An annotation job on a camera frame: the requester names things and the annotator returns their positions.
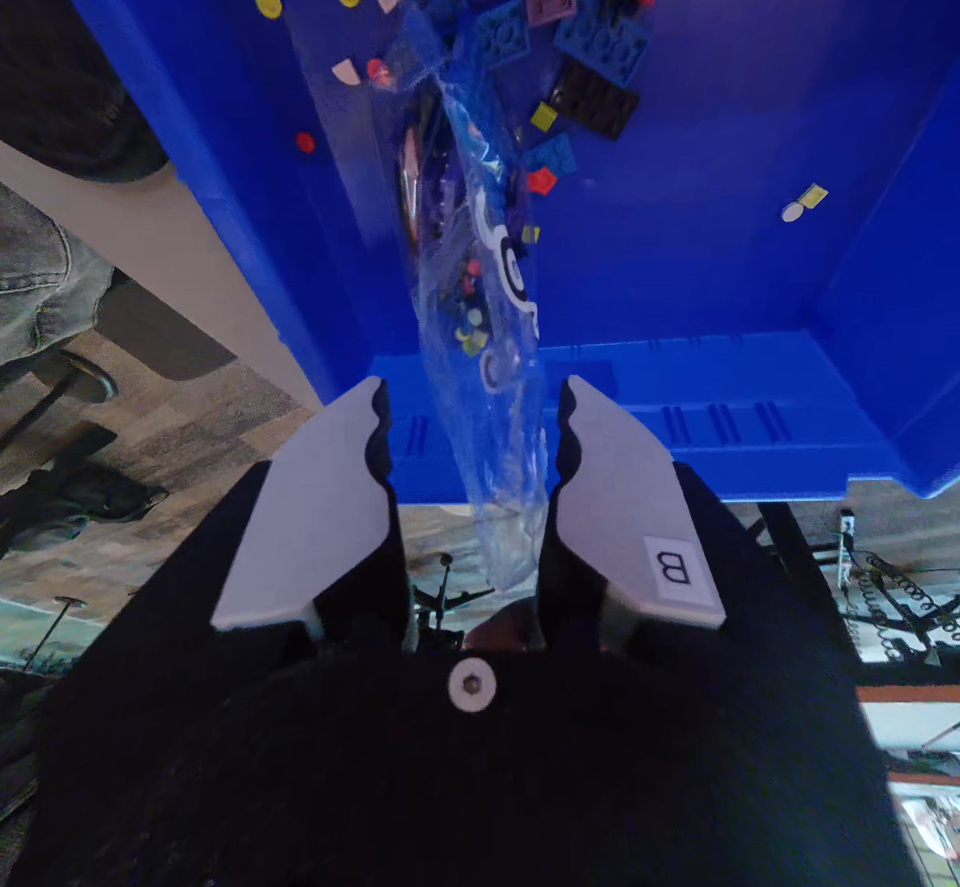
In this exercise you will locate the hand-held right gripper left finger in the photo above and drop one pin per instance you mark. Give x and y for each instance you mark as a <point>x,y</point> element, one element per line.
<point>315,519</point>

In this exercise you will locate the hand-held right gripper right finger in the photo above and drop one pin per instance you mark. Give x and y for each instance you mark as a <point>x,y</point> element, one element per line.
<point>622,504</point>

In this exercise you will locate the clear bag of toy bricks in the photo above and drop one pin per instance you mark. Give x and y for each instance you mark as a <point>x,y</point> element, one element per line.
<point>495,414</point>

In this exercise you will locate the large blue plastic bin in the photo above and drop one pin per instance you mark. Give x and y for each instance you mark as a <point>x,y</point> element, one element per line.
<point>712,287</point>

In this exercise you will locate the black table leg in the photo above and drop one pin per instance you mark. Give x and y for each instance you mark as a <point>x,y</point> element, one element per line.
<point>795,549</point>

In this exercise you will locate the person's black shoe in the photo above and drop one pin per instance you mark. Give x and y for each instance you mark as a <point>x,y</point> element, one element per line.
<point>90,501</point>

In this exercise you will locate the white power strip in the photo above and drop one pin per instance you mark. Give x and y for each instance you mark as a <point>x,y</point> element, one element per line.
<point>847,527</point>

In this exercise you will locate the person's leg in grey jeans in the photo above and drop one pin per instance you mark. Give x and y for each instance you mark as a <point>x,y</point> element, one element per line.
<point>37,272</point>

